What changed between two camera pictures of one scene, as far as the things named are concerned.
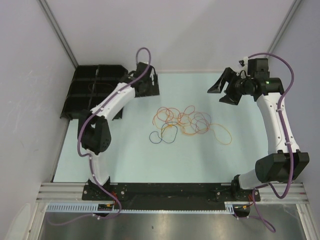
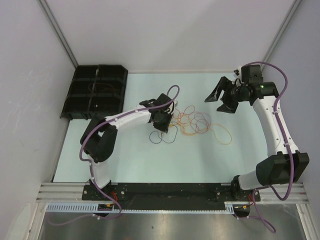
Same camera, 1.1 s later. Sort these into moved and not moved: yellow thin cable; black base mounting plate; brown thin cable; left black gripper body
Moved: left black gripper body
Not moved: brown thin cable; black base mounting plate; yellow thin cable
